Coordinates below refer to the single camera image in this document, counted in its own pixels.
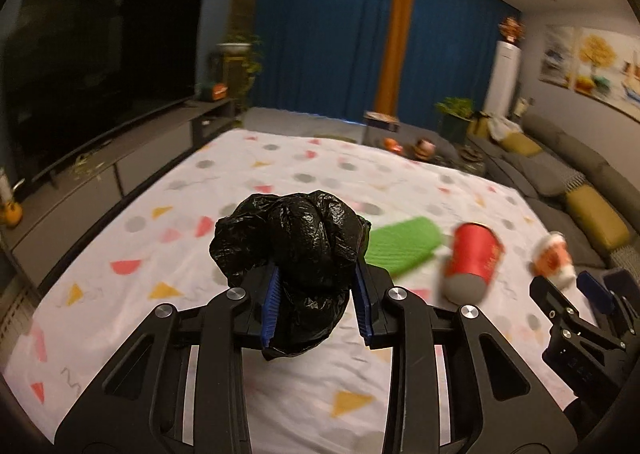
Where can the white red-print paper cup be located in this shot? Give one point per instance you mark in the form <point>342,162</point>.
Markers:
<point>552,259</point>

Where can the grey cushion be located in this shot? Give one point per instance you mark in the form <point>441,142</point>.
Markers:
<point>545,174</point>

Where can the grey television cabinet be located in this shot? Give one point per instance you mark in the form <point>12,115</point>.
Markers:
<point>150,154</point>

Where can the grey sofa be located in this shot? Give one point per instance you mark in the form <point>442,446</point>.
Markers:
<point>600,169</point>

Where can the blue curtain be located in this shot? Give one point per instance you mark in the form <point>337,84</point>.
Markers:
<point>325,34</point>

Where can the small landscape painting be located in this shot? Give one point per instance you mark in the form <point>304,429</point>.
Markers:
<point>556,56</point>

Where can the white printed blanket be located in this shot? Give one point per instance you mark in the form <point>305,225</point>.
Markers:
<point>200,194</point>

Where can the white cloth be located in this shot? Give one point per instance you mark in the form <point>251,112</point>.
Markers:
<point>502,126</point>

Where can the yellow cushion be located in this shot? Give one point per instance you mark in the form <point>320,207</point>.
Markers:
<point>521,145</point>
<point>597,216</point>

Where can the flower ornament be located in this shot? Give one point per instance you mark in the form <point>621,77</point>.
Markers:
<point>512,29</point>

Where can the patterned stool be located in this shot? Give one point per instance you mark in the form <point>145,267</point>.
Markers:
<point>381,120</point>

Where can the orange pumpkin ornament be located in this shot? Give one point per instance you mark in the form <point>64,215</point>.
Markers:
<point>11,215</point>

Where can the striped cushion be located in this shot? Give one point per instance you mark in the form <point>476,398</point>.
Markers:
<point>574,180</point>

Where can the green textured cloth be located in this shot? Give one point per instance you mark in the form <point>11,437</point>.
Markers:
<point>405,244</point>

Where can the orange curtain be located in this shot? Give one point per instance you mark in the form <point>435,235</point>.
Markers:
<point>395,34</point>

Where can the trailing plant on stand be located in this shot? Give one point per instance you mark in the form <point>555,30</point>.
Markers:
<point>240,59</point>

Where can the black plastic bag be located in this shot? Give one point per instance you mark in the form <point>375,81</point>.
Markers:
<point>300,244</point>

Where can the red cylindrical can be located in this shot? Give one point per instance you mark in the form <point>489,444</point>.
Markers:
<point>472,254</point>

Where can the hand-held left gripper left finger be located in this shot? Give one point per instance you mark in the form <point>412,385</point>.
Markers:
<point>271,309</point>

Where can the white standing air conditioner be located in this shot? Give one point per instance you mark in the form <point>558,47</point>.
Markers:
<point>501,79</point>

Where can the black television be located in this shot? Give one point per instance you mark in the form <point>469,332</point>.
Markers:
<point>100,74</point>

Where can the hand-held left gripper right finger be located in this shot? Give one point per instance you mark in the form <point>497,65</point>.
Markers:
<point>361,304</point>

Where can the potted plant green pot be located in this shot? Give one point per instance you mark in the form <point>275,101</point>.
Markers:
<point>456,121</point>

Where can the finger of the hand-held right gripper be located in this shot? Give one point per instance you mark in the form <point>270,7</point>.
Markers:
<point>595,291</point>
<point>550,301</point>

